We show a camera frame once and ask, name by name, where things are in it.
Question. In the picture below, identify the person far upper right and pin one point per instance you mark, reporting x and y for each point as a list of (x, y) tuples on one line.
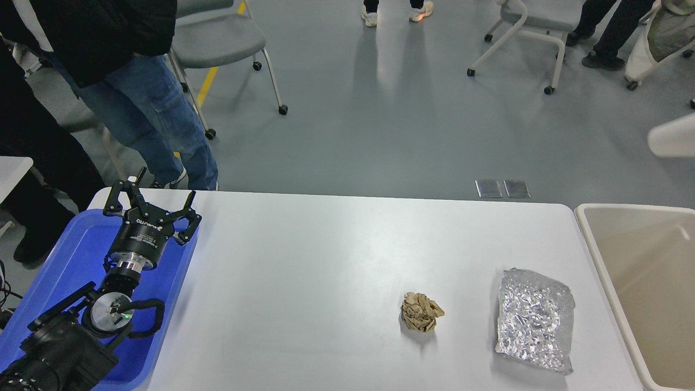
[(619, 28)]

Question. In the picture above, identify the grey chair far left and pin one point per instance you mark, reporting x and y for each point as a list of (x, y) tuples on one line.
[(70, 111)]

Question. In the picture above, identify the grey chair centre left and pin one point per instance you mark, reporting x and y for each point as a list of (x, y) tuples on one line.
[(212, 33)]

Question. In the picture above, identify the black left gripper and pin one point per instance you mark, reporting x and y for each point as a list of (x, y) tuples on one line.
[(142, 235)]

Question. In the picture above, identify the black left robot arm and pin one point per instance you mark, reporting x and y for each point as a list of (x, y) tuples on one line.
[(96, 315)]

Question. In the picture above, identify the crinkled silver foil bag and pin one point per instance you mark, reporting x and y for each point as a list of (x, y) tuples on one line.
[(535, 320)]

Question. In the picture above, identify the metal floor plate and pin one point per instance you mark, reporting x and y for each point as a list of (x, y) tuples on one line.
[(489, 189), (517, 189)]

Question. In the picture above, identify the white chair with coat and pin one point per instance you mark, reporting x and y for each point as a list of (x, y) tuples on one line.
[(669, 32)]

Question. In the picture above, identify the right metal floor plate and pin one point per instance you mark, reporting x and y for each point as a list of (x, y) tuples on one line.
[(517, 189)]

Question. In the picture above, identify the person in blue jeans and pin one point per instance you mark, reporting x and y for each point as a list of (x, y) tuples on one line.
[(112, 54)]

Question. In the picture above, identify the white side table left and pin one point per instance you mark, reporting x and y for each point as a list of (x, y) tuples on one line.
[(13, 169)]

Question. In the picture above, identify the grey chair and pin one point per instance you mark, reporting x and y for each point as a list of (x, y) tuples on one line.
[(70, 111), (547, 21), (212, 33)]

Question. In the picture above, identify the crumpled brown paper ball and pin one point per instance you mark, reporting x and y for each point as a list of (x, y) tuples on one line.
[(419, 312)]

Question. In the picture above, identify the left metal floor plate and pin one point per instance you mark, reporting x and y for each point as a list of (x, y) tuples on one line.
[(489, 189)]

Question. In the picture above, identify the blue plastic tray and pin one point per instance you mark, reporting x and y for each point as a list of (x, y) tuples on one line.
[(77, 259)]

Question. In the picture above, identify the beige plastic bin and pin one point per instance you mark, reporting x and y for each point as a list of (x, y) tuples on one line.
[(644, 256)]

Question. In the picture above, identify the grey chair upper right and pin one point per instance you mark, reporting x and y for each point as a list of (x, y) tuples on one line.
[(547, 21)]

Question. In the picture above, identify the person in black left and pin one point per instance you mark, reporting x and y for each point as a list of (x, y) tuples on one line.
[(29, 130)]

